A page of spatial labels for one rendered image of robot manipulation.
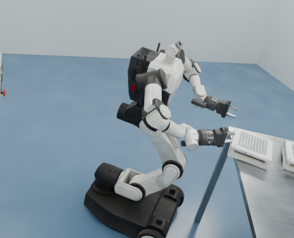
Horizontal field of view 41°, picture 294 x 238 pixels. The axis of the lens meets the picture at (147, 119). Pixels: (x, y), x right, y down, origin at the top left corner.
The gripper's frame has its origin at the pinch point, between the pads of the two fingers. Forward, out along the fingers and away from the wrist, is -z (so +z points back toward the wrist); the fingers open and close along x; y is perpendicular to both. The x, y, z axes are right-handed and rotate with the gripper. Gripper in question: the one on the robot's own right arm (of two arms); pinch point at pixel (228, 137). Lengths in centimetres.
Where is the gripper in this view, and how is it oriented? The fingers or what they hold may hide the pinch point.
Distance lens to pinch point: 223.2
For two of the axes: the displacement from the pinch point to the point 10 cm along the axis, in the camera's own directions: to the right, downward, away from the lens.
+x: -1.6, 8.3, 5.3
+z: -9.6, 0.0, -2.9
